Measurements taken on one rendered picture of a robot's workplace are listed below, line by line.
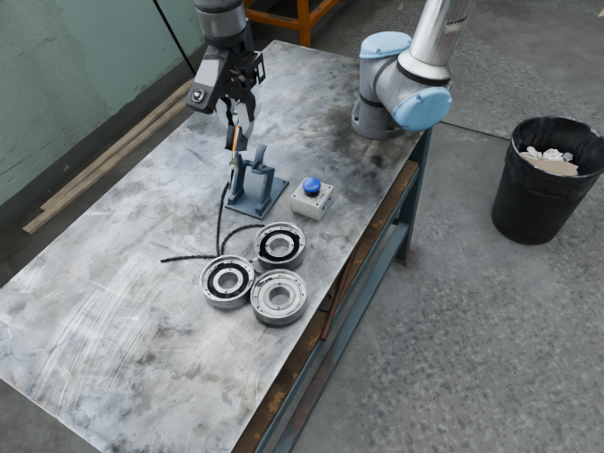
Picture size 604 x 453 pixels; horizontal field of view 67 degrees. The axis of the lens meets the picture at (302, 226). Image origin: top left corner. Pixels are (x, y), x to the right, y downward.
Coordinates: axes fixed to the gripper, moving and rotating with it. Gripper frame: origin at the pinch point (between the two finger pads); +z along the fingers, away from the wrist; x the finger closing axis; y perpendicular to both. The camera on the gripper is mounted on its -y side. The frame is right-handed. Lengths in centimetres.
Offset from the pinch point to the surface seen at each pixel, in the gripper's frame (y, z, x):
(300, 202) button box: 0.8, 15.9, -12.3
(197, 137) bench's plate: 14.0, 20.0, 25.5
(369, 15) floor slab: 245, 100, 63
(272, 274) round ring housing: -17.3, 16.8, -15.3
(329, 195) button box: 5.5, 16.2, -16.9
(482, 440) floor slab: 0, 100, -71
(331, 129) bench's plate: 30.1, 19.9, -6.1
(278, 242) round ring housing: -9.0, 18.4, -11.8
